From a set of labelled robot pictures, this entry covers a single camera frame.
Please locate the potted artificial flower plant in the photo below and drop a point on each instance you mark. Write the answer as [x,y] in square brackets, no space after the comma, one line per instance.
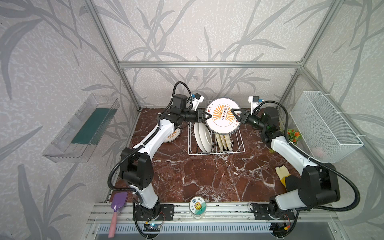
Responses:
[294,136]

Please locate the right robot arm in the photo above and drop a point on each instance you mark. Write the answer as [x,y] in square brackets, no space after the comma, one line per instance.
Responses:
[316,187]

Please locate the green woven plate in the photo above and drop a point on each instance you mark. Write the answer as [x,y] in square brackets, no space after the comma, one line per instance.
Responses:
[224,142]
[219,142]

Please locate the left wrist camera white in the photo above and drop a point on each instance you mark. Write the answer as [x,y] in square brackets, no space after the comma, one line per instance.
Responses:
[196,100]

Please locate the aluminium front rail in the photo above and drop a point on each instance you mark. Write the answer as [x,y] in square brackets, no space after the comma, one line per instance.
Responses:
[227,212]

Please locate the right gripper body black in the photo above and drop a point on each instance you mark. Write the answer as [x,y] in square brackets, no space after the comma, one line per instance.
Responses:
[256,121]

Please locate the purple pink brush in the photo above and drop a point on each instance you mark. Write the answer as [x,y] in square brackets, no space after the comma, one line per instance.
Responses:
[118,202]

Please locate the tan woven plate right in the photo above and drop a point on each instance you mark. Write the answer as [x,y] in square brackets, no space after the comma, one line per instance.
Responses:
[228,142]

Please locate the green woven plate left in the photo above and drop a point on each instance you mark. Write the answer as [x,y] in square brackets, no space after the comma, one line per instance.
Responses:
[219,142]

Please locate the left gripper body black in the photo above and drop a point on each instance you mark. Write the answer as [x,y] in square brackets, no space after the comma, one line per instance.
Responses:
[188,116]

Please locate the white mesh wall basket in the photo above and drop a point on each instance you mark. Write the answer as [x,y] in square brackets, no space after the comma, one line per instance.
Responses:
[325,131]

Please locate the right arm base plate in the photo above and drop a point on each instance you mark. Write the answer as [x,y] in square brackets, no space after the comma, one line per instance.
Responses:
[261,211]

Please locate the green woven plate middle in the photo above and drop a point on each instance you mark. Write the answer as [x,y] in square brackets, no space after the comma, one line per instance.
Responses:
[224,142]

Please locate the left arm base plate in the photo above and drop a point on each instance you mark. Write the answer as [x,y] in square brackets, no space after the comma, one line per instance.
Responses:
[161,211]

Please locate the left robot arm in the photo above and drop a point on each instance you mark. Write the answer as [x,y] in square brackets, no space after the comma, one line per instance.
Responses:
[137,168]

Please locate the white wire dish rack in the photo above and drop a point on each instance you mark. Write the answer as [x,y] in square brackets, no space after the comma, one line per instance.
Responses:
[238,145]

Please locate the left circuit board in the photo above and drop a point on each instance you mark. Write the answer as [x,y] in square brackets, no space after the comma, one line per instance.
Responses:
[153,227]

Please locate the yellow black rubber glove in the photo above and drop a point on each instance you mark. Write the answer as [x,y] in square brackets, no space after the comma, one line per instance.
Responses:
[289,181]

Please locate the clear plastic wall shelf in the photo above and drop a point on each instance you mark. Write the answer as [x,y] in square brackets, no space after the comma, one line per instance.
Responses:
[61,150]

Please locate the green sponge mat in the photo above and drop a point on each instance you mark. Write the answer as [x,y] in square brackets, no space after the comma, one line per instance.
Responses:
[95,126]

